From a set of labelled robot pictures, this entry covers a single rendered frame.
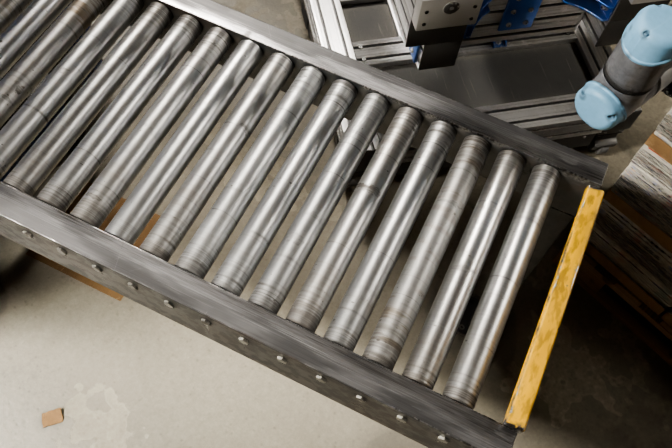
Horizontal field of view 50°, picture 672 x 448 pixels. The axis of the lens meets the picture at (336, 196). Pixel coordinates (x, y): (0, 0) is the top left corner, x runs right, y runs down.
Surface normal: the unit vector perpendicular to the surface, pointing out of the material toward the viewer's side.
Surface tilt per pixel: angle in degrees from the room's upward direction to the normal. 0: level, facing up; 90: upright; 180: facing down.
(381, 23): 0
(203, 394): 0
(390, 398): 0
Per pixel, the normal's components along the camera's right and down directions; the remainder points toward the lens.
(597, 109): -0.77, 0.54
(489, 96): 0.06, -0.48
